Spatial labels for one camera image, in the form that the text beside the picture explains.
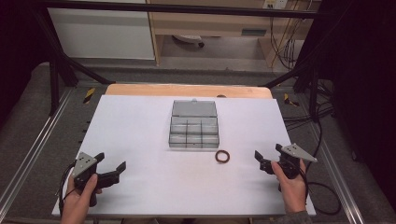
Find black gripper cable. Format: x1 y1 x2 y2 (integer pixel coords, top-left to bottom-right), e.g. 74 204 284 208
297 158 342 217
57 161 78 217

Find black floor cables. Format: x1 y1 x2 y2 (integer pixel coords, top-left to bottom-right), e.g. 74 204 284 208
282 78 337 132

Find person's right hand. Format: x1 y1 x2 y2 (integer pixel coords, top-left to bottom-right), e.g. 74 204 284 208
271 159 308 216

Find white chair base with caster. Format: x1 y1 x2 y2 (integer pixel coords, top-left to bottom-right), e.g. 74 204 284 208
172 34 206 49

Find wooden desk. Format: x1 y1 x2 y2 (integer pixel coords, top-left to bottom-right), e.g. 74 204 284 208
145 0 322 68

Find wooden table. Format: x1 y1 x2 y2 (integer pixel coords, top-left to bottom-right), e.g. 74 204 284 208
105 83 274 100

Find person's left hand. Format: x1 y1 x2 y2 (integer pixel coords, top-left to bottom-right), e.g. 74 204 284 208
60 174 104 224

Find clear plastic compartment box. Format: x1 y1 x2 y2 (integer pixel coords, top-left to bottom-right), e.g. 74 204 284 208
168 98 220 149

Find bundle of hanging cables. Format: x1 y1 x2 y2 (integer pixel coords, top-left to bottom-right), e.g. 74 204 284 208
269 0 314 71

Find white wall socket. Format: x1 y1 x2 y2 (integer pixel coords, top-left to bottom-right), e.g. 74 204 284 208
262 0 290 10

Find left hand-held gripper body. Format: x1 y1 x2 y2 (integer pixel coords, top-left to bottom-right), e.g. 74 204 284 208
71 151 104 208

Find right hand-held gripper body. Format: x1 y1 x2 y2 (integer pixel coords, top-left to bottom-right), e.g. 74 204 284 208
270 142 318 180

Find black metal frame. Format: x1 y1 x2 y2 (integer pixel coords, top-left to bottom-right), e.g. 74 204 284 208
29 0 354 122

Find brown ring-shaped hair tie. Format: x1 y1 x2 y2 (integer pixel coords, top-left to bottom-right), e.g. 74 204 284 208
214 149 231 164

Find yellow black striped tape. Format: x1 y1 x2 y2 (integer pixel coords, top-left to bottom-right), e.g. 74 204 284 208
283 92 301 107
82 87 96 105

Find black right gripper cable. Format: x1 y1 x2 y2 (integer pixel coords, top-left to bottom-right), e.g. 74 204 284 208
297 158 342 217

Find white table cover sheet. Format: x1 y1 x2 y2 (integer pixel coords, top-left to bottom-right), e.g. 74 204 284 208
51 94 317 217

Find white cabinet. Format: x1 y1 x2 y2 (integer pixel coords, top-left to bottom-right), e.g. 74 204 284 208
47 0 156 61

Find aluminium floor rail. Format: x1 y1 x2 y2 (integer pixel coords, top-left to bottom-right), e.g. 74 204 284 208
0 87 76 216
306 120 366 224

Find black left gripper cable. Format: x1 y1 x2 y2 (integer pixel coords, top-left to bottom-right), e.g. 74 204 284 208
57 161 78 217

